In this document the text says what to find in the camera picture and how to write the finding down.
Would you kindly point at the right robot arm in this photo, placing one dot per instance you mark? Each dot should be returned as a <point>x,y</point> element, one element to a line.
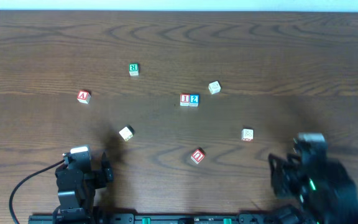
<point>342,204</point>

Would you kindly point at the plain white wooden block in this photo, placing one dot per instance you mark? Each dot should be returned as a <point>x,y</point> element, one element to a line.
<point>214,87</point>

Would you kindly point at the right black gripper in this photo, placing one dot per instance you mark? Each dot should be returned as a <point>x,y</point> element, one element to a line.
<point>286,177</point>

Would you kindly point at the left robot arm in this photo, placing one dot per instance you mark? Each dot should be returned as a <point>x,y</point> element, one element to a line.
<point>76,203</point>

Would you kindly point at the red letter A block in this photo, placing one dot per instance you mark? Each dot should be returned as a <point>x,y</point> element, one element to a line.
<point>83,96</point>

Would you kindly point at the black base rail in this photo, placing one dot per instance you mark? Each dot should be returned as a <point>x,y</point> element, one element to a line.
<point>244,218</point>

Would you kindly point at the white block red bottom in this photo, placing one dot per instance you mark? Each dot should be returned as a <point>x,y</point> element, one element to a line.
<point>247,134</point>

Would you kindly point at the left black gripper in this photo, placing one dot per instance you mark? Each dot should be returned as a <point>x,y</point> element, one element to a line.
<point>103,173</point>

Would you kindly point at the red letter U block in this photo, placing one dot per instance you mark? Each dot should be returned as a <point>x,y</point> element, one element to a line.
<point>197,156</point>

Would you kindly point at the green letter R block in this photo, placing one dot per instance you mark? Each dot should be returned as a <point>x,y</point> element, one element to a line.
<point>134,69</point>

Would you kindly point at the red letter I block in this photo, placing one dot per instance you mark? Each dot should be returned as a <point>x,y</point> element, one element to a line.
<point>184,99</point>

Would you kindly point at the blue number 2 block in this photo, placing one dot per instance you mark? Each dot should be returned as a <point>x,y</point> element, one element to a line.
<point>194,100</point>

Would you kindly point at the white yellow-sided K block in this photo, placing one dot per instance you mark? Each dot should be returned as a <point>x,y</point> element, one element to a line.
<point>126,133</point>

